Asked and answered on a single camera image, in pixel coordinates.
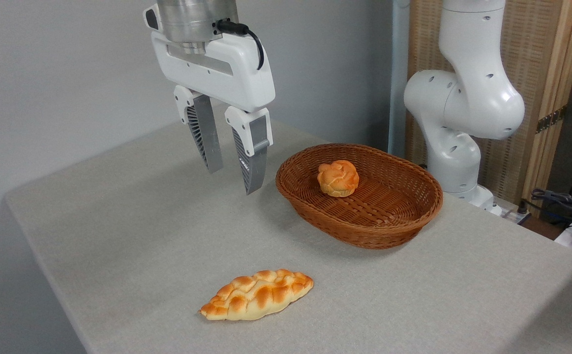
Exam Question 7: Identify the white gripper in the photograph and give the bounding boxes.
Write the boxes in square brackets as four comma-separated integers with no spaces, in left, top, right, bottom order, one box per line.
[151,30,276,196]

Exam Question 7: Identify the pale vertical post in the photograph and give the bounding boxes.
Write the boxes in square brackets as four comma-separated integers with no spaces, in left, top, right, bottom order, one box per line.
[388,0,411,158]

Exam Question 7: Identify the metal screen hinge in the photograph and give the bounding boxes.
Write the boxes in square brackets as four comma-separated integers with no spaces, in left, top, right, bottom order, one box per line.
[536,105,568,134]

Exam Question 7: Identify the brown wicker basket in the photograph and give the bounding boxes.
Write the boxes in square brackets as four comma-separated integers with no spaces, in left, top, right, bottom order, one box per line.
[275,143,444,250]

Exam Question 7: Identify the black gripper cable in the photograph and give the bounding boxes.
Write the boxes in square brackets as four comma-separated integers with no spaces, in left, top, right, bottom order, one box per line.
[215,19,265,70]

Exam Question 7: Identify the black cable bundle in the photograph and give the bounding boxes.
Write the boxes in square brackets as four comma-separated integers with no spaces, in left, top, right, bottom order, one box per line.
[531,171,572,233]

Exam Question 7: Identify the round orange bread roll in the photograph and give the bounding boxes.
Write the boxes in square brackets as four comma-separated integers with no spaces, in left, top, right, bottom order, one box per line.
[317,160,360,198]

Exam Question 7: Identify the long braided bread loaf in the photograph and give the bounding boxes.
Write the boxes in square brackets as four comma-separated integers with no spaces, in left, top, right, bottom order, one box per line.
[200,268,314,322]

